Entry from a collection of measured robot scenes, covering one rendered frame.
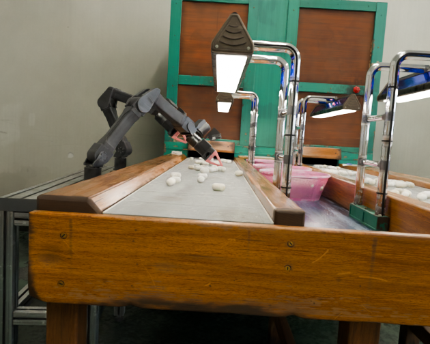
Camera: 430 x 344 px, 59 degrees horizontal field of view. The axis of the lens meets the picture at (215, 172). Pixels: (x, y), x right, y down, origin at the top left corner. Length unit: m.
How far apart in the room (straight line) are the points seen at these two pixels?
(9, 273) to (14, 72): 2.46
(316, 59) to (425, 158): 1.71
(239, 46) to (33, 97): 2.88
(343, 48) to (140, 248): 2.20
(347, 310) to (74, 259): 0.48
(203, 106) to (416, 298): 1.96
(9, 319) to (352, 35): 2.35
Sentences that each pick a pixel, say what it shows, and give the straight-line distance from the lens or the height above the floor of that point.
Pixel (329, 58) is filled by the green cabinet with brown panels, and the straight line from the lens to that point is 2.62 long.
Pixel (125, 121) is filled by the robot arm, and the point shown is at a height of 0.92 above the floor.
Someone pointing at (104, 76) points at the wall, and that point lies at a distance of 3.35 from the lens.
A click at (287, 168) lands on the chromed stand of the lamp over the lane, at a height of 0.82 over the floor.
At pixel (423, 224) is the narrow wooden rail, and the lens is 0.89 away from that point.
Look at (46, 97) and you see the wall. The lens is 3.46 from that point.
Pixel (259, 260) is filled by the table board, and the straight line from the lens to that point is 0.66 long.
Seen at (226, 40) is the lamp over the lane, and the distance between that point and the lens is 0.73.
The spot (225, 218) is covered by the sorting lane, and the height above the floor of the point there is 0.74.
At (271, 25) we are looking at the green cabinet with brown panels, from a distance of 2.59.
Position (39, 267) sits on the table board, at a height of 0.64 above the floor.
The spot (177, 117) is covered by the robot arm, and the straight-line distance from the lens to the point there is 1.64.
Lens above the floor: 0.88
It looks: 5 degrees down
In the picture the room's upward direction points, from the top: 3 degrees clockwise
